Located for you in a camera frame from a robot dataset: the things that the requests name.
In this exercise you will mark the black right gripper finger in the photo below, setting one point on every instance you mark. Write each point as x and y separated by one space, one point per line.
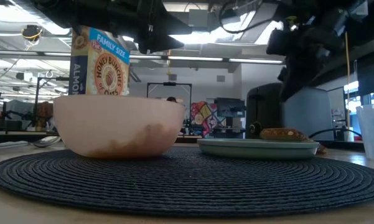
289 84

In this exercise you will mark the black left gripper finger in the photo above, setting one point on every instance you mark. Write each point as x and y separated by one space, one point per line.
165 43
171 23

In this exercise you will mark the brown toast slice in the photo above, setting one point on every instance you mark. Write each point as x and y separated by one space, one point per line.
283 134

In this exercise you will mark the family size cereal box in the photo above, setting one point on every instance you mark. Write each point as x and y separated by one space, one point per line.
105 71

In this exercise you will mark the clear plastic container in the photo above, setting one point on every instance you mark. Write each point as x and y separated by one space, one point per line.
373 130

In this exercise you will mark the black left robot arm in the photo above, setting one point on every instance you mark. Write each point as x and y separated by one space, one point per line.
71 12

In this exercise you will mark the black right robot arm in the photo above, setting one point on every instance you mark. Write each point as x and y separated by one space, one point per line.
330 15

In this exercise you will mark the grey ceiling box unit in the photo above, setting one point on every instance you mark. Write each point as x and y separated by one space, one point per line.
198 18

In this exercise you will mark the black toaster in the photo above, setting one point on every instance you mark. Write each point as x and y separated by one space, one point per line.
311 115

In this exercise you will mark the long ceiling light strip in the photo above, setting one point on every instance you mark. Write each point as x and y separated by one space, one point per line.
205 58

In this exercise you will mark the person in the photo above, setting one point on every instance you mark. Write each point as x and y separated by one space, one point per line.
171 99

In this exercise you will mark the black background machine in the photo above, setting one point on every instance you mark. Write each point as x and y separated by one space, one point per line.
230 107

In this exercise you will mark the pale green plate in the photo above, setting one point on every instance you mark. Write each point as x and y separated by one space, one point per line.
256 150

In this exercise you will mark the colourful patterned panel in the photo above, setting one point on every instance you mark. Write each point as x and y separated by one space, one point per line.
205 118

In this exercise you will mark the pink plastic bowl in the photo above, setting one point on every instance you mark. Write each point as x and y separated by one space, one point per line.
112 121

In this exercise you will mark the cereal flakes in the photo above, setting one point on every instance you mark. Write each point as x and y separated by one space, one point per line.
143 141

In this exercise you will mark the black round woven placemat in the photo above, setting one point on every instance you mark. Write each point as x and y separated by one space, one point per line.
186 186

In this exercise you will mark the metal spoon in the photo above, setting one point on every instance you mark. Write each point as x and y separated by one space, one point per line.
46 141

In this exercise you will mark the black metal stand frame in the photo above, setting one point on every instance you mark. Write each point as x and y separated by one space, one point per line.
37 93
169 84

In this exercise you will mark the black aluminium table frame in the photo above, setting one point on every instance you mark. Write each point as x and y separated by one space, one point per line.
342 145

